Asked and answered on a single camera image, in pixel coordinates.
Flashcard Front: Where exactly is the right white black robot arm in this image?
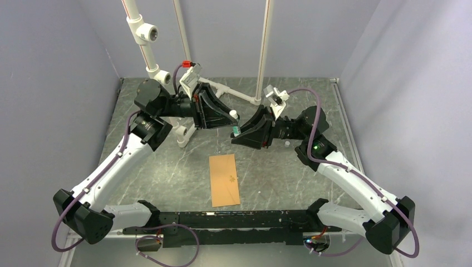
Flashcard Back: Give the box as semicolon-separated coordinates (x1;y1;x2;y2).
231;105;419;257

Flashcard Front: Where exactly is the brown paper envelope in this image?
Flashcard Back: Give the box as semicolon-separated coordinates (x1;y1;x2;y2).
209;154;240;207

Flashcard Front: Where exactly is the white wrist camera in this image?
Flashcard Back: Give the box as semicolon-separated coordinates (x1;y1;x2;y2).
263;85;289;120
179;60;202;98

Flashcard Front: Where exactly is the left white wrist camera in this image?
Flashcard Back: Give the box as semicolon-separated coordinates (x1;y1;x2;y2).
179;60;202;98

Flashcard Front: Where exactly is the white PVC pipe frame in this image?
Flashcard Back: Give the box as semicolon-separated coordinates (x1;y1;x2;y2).
121;0;274;149

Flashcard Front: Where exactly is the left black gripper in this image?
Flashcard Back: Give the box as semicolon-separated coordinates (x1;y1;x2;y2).
158;82;239;130

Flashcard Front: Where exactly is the aluminium rail frame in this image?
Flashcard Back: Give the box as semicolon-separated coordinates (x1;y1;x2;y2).
60;77;404;266

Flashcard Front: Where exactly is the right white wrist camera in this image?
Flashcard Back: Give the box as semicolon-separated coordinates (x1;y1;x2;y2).
263;85;289;120

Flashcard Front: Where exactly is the green white glue stick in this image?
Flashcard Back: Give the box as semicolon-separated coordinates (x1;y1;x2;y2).
229;110;241;137

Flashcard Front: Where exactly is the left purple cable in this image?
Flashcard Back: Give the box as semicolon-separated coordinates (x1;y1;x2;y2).
51;62;200;267

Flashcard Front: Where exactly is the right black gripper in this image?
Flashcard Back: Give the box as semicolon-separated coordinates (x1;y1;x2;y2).
230;105;308;150

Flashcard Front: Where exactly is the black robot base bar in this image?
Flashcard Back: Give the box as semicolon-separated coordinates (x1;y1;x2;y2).
123;210;340;248

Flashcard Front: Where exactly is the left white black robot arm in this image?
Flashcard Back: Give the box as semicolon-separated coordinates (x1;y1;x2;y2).
53;79;239;244

